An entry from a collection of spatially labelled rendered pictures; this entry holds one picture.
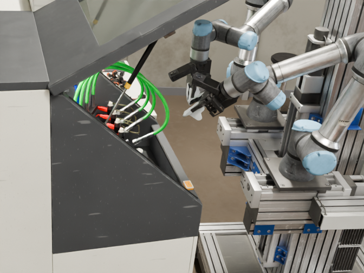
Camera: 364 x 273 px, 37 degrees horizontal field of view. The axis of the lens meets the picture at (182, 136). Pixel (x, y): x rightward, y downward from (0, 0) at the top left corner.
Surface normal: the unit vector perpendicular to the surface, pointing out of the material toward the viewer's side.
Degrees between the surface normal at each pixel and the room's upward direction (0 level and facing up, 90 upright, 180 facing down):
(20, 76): 0
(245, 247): 0
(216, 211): 0
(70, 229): 90
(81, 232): 90
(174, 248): 90
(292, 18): 90
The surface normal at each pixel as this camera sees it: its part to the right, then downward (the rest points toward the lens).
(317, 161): 0.05, 0.61
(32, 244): 0.30, 0.50
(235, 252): 0.11, -0.87
